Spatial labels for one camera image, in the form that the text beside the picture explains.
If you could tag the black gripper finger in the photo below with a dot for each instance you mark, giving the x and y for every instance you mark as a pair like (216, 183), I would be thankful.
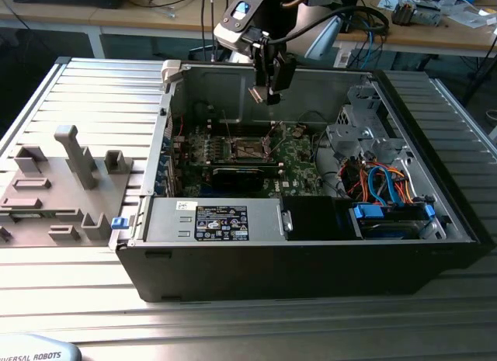
(262, 66)
(283, 73)

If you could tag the silver green CPU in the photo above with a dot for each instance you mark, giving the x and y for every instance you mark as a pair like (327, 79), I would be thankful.
(257, 94)

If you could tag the CPU socket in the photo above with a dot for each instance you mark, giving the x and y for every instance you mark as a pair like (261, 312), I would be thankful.
(248, 149)

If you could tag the black plastic bay cover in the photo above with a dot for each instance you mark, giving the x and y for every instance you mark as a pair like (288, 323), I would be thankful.
(310, 217)

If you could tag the coin cell battery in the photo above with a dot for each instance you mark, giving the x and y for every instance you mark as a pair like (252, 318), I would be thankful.
(297, 132)

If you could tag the grey plastic case latch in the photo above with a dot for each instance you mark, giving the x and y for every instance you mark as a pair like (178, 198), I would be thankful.
(171, 71)

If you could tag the metal drive cage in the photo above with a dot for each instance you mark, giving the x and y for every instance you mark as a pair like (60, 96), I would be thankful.
(349, 137)

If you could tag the green motherboard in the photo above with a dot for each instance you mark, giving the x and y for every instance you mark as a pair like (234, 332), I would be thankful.
(299, 171)

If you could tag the black graphics card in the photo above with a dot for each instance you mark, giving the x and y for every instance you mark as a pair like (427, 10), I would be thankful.
(240, 178)

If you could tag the small finned heatsink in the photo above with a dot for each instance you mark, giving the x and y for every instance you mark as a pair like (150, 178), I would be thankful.
(402, 13)

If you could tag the wooden desk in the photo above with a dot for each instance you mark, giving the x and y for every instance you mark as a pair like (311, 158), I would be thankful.
(136, 21)
(427, 39)

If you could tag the hard disk in blue carrier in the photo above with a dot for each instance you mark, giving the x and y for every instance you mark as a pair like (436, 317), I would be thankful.
(367, 214)

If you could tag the grey power supply unit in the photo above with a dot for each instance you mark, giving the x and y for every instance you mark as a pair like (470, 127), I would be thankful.
(167, 221)

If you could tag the black PC case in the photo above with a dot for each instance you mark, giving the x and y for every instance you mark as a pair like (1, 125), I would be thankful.
(272, 271)

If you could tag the blue plastic case latch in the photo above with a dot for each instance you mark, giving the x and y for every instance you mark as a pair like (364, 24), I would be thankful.
(119, 223)

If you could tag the grey parts rack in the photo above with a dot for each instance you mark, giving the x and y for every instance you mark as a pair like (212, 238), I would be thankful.
(50, 171)

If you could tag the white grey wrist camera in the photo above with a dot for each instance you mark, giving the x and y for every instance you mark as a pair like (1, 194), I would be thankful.
(233, 37)

